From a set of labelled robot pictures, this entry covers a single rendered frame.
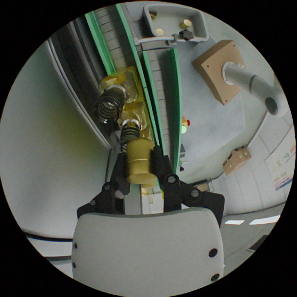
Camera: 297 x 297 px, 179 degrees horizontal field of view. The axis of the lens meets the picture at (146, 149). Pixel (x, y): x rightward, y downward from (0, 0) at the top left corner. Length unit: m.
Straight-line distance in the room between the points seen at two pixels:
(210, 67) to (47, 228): 0.63
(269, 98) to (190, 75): 0.37
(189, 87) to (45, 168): 0.59
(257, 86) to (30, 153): 0.56
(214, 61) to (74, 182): 0.60
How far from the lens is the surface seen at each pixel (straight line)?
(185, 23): 0.49
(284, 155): 3.79
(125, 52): 0.35
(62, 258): 0.23
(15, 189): 0.16
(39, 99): 0.21
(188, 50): 0.53
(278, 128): 3.74
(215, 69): 0.50
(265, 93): 0.40
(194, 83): 0.55
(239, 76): 0.48
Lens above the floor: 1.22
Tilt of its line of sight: 38 degrees down
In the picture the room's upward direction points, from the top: 174 degrees clockwise
